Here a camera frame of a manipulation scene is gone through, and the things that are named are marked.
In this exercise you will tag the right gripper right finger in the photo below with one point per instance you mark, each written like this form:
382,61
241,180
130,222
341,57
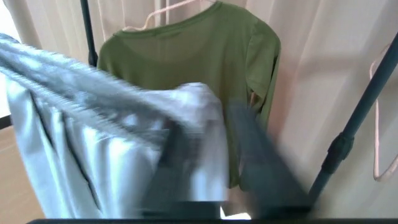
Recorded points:
267,180

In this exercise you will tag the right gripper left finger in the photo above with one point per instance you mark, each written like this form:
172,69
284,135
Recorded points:
178,146

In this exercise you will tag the beige curtain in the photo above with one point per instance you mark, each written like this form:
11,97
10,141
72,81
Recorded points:
311,62

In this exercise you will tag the black clothes rack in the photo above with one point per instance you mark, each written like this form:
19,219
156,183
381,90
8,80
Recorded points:
357,112

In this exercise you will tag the pale grey shorts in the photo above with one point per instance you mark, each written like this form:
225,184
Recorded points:
93,149

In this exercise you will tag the green long-sleeved shirt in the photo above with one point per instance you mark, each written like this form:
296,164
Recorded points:
192,56

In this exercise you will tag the pink clothes hanger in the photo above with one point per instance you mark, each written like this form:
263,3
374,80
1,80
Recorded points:
155,13
377,130

